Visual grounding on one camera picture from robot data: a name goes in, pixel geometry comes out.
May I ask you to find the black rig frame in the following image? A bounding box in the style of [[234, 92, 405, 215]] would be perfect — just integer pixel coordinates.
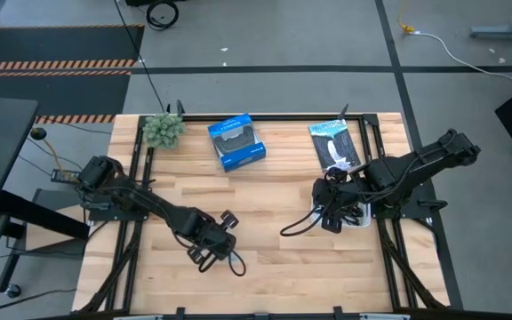
[[76, 100, 464, 320]]

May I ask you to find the grey table leg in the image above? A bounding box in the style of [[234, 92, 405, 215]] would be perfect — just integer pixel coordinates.
[[468, 0, 512, 43]]

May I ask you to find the thick black cable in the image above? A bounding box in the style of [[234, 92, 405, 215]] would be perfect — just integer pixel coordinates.
[[279, 203, 329, 238]]

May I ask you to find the thin black cable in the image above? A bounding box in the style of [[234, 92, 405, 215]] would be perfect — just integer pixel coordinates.
[[196, 249, 248, 278]]

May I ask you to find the long black floor cable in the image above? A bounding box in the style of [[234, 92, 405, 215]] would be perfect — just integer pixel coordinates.
[[113, 0, 169, 115]]

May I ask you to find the white plastic bin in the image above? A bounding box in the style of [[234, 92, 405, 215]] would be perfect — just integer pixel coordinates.
[[310, 197, 372, 230]]

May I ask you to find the coiled black floor cable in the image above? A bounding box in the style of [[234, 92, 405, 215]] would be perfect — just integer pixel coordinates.
[[145, 0, 180, 32]]

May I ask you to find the black hazard striped floor mat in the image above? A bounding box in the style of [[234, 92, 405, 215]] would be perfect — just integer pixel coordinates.
[[0, 23, 146, 71], [0, 69, 132, 125]]

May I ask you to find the green potted plant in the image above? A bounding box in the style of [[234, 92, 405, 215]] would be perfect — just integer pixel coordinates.
[[141, 112, 187, 151]]

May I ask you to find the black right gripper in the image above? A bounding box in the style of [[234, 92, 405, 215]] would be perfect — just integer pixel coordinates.
[[311, 166, 366, 235]]

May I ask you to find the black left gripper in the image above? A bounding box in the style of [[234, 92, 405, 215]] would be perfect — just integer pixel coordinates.
[[187, 209, 241, 266]]

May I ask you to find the blue cardboard box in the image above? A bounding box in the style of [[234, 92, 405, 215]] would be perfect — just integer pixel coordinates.
[[206, 112, 268, 173]]

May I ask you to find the yellow floor cable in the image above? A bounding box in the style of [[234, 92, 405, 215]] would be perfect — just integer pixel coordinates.
[[396, 0, 417, 35]]

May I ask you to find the white floor cable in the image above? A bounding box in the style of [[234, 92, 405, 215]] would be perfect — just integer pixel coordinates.
[[408, 29, 512, 92]]

